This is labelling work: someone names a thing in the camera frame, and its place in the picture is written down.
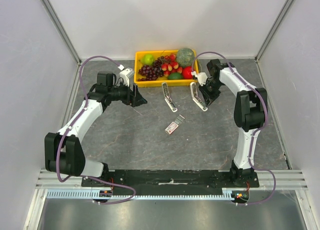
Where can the green lime fruit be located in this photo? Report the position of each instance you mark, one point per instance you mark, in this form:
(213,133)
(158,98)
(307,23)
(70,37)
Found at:
(175,76)

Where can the aluminium frame rail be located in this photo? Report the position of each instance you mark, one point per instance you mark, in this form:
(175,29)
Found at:
(276,179)

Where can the green netted melon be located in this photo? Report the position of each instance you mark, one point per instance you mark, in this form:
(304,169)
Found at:
(185,57)

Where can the yellow plastic tray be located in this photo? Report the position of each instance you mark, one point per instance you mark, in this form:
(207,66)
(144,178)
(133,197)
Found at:
(157,83)

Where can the grey slotted cable duct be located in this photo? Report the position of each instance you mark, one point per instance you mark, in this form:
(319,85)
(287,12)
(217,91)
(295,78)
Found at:
(105,194)

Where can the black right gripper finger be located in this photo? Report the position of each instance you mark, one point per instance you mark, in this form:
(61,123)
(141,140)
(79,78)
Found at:
(204,93)
(211,98)

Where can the white rectangular case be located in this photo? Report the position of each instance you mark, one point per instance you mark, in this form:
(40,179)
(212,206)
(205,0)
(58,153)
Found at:
(195,97)

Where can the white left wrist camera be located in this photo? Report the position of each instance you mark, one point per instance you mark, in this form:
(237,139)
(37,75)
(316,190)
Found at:
(127,74)

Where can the dark purple grape bunch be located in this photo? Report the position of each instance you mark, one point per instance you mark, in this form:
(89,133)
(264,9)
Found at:
(150,72)

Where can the red white staple box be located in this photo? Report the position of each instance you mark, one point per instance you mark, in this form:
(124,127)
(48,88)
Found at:
(174,125)

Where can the red strawberry cluster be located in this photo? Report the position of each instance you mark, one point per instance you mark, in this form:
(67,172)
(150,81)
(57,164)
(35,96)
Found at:
(169,65)

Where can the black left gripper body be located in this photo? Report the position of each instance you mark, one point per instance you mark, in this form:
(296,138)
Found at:
(128,98)

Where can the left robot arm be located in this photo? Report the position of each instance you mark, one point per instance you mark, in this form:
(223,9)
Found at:
(63,149)

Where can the green white stapler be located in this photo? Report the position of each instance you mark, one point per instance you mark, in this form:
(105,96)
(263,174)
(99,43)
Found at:
(167,97)

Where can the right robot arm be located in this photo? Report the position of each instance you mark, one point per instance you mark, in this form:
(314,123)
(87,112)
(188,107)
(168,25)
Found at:
(250,114)

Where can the green pear fruit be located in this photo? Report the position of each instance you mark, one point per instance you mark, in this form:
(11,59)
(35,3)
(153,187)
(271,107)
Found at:
(147,59)

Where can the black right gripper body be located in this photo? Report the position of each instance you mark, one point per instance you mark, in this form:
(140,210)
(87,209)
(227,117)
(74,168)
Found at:
(207,93)

